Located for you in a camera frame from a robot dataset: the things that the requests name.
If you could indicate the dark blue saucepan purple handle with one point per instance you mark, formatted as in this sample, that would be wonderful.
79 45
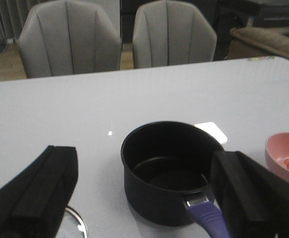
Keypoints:
167 173

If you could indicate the right beige chair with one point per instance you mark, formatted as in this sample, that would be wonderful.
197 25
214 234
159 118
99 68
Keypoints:
171 32

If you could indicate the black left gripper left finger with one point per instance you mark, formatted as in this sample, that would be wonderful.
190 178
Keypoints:
33 203

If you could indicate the beige chair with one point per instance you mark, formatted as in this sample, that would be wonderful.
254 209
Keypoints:
67 37
171 32

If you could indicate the left beige chair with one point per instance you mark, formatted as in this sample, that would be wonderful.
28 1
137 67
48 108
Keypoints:
67 37

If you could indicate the pink bowl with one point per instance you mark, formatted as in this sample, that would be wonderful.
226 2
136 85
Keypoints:
276 151

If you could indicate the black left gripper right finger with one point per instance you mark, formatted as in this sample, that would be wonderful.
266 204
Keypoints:
253 200

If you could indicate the glass lid blue knob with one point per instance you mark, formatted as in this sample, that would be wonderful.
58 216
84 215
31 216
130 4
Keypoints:
72 225

